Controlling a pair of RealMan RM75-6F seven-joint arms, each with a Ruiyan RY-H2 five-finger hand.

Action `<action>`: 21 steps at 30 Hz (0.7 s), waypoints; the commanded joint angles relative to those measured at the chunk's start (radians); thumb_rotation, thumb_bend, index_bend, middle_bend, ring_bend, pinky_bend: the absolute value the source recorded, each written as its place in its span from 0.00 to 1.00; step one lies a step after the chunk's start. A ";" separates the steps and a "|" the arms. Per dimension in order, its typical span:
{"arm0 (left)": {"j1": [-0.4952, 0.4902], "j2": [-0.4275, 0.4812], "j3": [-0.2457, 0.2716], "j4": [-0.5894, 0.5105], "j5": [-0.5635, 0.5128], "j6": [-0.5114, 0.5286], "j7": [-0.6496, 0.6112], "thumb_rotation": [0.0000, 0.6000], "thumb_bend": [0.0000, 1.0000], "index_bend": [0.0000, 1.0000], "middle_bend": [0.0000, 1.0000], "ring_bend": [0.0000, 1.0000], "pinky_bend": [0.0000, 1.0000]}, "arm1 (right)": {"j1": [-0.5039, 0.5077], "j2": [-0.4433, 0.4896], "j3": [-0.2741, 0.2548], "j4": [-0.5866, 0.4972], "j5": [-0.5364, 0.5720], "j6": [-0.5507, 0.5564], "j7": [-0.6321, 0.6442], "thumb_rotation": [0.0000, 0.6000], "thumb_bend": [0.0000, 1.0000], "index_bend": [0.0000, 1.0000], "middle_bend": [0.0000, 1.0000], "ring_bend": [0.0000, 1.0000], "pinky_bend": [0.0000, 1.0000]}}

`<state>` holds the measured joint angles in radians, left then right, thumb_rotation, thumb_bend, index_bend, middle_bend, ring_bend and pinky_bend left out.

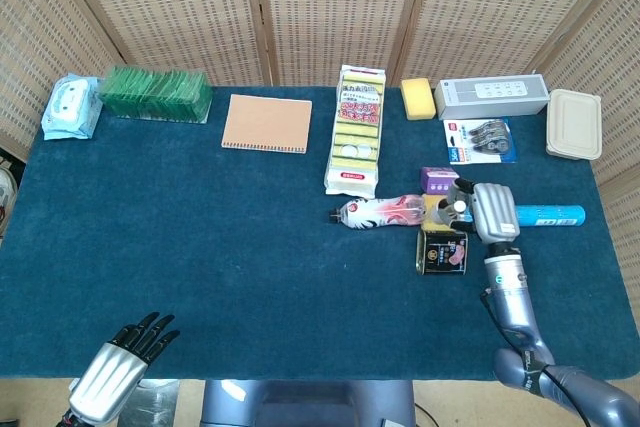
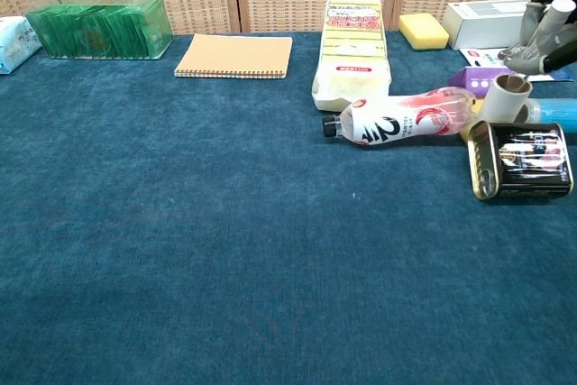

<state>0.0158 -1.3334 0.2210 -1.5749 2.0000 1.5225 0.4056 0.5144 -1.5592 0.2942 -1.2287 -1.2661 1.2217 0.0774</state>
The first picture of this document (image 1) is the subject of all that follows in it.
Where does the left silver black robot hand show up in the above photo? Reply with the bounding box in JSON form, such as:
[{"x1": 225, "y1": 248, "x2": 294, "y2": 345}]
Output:
[{"x1": 66, "y1": 311, "x2": 181, "y2": 423}]

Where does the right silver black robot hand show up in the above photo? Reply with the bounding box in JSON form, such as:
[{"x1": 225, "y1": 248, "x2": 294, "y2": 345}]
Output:
[{"x1": 446, "y1": 177, "x2": 521, "y2": 244}]

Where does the light blue cylinder roll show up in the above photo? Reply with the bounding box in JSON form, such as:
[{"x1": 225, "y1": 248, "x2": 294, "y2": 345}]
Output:
[{"x1": 462, "y1": 203, "x2": 587, "y2": 228}]

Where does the silver metal plate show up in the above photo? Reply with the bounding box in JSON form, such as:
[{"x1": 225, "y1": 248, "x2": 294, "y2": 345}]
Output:
[{"x1": 121, "y1": 379, "x2": 181, "y2": 427}]

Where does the black luncheon meat can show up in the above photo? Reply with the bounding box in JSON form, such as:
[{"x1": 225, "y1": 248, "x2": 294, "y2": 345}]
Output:
[{"x1": 415, "y1": 229, "x2": 470, "y2": 277}]

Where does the yellow sponge block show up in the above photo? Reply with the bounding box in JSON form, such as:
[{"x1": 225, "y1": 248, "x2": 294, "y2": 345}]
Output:
[{"x1": 421, "y1": 193, "x2": 454, "y2": 237}]

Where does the small purple box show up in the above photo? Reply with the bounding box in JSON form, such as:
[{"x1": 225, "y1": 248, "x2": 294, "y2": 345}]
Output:
[{"x1": 419, "y1": 166, "x2": 460, "y2": 197}]

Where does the correction tape blister pack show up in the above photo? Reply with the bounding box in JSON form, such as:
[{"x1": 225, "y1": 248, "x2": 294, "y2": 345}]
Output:
[{"x1": 442, "y1": 118, "x2": 519, "y2": 166}]

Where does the red white labelled plastic bottle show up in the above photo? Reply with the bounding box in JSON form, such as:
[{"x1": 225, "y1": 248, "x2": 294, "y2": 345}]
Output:
[{"x1": 328, "y1": 192, "x2": 427, "y2": 232}]

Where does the white power strip box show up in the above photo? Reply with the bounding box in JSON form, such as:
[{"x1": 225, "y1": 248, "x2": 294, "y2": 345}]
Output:
[{"x1": 432, "y1": 73, "x2": 549, "y2": 121}]

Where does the beige lidded food container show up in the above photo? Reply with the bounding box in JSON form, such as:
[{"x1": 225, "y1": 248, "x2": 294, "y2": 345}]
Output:
[{"x1": 544, "y1": 88, "x2": 605, "y2": 162}]

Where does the yellow sponge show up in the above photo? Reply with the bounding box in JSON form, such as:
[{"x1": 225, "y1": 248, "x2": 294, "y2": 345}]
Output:
[{"x1": 400, "y1": 77, "x2": 437, "y2": 121}]

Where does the packaged yellow sponges pack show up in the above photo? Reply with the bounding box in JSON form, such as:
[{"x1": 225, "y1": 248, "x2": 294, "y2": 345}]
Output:
[{"x1": 323, "y1": 65, "x2": 387, "y2": 199}]

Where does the dark blue table cloth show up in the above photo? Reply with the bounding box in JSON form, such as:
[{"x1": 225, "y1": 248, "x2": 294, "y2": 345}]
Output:
[{"x1": 0, "y1": 84, "x2": 632, "y2": 382}]

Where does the dark grey robot torso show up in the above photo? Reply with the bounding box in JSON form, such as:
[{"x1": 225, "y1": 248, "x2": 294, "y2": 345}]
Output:
[{"x1": 199, "y1": 379, "x2": 417, "y2": 427}]

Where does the white round floor appliance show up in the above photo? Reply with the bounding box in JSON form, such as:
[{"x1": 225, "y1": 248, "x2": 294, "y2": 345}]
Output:
[{"x1": 0, "y1": 166, "x2": 20, "y2": 233}]

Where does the orange spiral notebook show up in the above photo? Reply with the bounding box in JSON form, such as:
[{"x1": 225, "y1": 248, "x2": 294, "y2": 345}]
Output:
[{"x1": 221, "y1": 93, "x2": 314, "y2": 155}]

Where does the bamboo folding screen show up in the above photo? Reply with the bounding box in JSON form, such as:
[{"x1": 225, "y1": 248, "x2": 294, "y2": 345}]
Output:
[{"x1": 0, "y1": 0, "x2": 640, "y2": 298}]

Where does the light blue wet wipes pack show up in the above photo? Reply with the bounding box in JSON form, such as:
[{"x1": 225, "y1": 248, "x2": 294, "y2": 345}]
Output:
[{"x1": 42, "y1": 74, "x2": 104, "y2": 142}]

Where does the clear box of green packets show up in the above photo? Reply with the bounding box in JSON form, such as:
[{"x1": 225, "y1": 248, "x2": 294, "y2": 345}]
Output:
[{"x1": 98, "y1": 65, "x2": 214, "y2": 124}]

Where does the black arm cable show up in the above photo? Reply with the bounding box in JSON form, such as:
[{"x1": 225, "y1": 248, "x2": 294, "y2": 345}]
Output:
[{"x1": 479, "y1": 289, "x2": 531, "y2": 348}]

